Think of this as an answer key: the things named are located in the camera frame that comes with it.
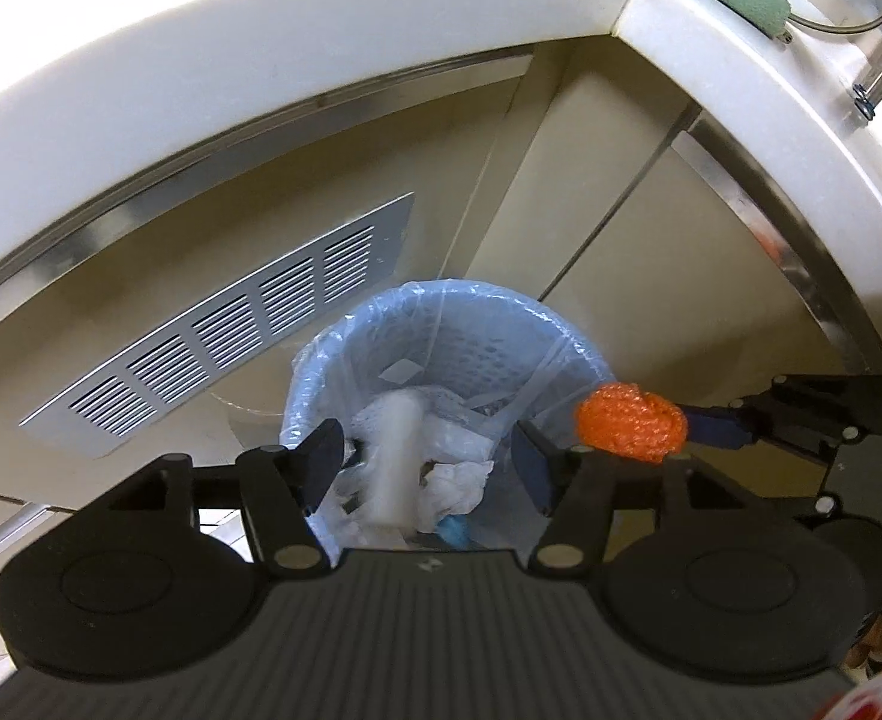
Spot white paper roll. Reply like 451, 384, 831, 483
361, 390, 427, 533

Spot blue lined trash bin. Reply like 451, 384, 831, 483
280, 280, 613, 554

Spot cabinet vent grille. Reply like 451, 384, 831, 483
20, 192, 415, 457

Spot orange foam net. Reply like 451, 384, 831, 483
574, 382, 688, 465

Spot blue wrapper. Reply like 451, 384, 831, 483
436, 515, 472, 551

